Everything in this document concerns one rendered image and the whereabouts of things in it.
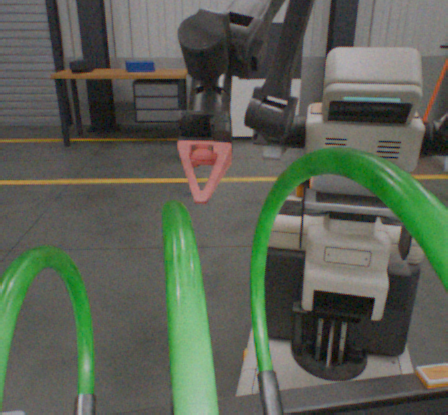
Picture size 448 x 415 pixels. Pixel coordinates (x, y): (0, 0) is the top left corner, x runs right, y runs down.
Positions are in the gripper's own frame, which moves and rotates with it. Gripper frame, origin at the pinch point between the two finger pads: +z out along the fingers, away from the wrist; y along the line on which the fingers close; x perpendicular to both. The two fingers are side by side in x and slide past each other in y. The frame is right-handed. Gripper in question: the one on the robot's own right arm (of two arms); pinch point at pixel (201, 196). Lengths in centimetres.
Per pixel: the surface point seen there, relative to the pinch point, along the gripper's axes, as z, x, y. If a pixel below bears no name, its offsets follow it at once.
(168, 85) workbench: -298, -100, -352
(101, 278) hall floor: -31, -84, -202
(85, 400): 22.2, -7.1, 7.5
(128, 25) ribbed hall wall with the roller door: -434, -181, -389
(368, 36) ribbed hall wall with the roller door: -454, 169, -427
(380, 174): 12.6, 11.0, 31.8
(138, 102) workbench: -281, -137, -364
